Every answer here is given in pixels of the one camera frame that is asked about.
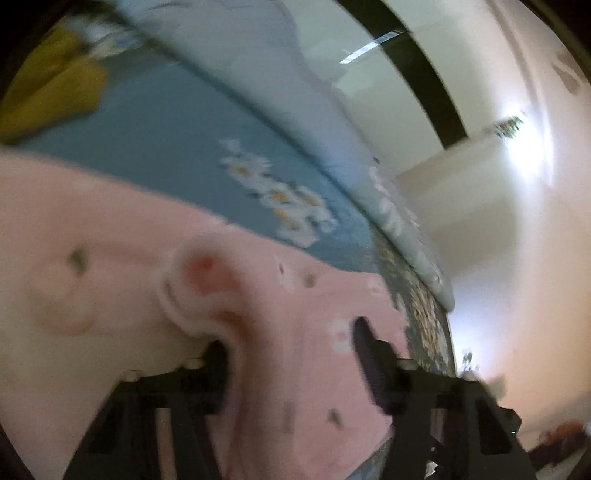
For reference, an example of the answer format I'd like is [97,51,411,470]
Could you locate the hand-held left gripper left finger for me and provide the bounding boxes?
[62,342,230,480]

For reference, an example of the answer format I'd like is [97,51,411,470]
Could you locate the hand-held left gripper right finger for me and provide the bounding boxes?
[353,318,539,480]

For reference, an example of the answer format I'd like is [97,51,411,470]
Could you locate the pink fleece garment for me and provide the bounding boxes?
[0,148,411,480]

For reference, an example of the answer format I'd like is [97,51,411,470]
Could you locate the white door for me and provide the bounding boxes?
[396,136,525,282]

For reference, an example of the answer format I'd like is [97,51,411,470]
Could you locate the dark cloth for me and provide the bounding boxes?
[529,420,588,472]

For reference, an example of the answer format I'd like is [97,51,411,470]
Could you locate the teal floral bedsheet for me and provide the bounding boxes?
[18,60,459,480]

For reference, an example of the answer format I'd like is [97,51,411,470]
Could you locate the green plant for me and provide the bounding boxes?
[488,114,528,138]

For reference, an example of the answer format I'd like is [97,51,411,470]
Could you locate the white wardrobe with black stripe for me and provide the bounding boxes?
[281,0,469,175]

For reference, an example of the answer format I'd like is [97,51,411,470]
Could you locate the blue daisy print quilt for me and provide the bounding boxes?
[115,0,455,311]

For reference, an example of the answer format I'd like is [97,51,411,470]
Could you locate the yellow cloth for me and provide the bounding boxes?
[0,23,110,145]

